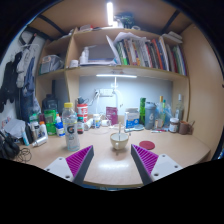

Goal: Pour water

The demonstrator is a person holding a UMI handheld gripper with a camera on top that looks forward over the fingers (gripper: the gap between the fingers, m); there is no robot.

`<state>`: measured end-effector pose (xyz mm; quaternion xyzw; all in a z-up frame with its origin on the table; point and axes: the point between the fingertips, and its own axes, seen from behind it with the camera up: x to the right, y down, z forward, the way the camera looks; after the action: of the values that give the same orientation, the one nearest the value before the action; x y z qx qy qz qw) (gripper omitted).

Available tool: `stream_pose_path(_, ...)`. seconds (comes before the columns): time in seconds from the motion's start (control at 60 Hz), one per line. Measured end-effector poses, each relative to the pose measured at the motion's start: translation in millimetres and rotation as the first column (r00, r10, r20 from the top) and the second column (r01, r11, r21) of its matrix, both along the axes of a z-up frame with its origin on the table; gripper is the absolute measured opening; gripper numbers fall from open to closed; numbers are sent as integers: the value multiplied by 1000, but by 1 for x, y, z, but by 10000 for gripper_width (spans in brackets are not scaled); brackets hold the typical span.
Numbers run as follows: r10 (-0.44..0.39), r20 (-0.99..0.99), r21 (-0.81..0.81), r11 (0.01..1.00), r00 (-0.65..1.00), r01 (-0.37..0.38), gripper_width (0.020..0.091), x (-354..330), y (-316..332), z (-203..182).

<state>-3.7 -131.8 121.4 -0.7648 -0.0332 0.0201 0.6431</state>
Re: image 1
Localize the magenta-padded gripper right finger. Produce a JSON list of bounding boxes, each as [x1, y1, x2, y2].
[[130, 143, 184, 186]]

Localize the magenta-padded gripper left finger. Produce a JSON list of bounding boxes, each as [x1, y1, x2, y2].
[[44, 144, 95, 186]]

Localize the flat round red coaster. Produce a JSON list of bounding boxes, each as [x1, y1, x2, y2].
[[138, 140, 156, 151]]

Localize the clear yellow-capped drink bottle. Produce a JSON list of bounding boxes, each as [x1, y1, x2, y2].
[[62, 102, 81, 153]]

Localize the cream round cup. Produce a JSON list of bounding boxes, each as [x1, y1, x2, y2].
[[110, 132, 130, 151]]

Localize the small white blue-labelled bottle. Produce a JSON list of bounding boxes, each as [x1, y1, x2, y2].
[[55, 113, 66, 138]]

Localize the small white jar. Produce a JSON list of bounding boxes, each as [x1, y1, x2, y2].
[[92, 113, 102, 130]]

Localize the grey shaker bottle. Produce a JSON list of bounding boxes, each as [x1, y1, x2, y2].
[[144, 101, 157, 131]]

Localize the white and blue box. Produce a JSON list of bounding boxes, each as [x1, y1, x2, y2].
[[124, 107, 141, 130]]

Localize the green plastic container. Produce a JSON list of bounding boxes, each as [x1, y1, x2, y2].
[[44, 109, 58, 136]]

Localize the red and white can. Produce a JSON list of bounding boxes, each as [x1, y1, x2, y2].
[[76, 103, 89, 124]]

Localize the brown mug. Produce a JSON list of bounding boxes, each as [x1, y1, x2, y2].
[[178, 120, 193, 136]]

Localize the green tall bottle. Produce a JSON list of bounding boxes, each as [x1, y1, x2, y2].
[[139, 97, 147, 126]]

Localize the clear yellow-capped glass bottle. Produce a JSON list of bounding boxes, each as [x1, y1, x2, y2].
[[156, 95, 165, 128]]

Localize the magenta carton box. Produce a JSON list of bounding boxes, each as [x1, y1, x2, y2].
[[105, 106, 119, 126]]

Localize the clear tall glass bottle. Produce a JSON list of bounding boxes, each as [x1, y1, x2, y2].
[[175, 93, 185, 123]]

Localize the black pump bottle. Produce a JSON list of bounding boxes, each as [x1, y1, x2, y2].
[[42, 79, 60, 113]]

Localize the white desk lamp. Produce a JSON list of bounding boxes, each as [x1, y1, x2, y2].
[[111, 77, 125, 112]]

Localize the white power strip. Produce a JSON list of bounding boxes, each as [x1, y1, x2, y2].
[[98, 88, 114, 98]]

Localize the white light strip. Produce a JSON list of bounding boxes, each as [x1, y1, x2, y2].
[[95, 73, 138, 79]]

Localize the hanging clothes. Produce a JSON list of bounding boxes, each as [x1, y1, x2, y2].
[[0, 33, 43, 115]]

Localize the wooden shelf unit with books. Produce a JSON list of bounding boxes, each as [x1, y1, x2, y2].
[[34, 25, 191, 101]]

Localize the long ceiling light tube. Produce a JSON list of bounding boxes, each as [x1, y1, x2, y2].
[[106, 1, 115, 27]]

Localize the black cable bundle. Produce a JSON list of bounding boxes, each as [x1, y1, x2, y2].
[[0, 130, 33, 164]]

